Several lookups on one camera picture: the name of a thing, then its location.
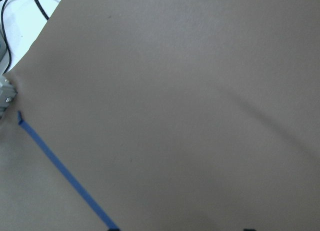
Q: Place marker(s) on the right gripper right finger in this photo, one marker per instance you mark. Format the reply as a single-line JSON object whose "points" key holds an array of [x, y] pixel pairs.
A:
{"points": [[249, 229]]}

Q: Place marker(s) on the aluminium frame post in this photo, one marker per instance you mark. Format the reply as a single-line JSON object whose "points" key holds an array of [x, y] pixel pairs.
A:
{"points": [[7, 94]]}

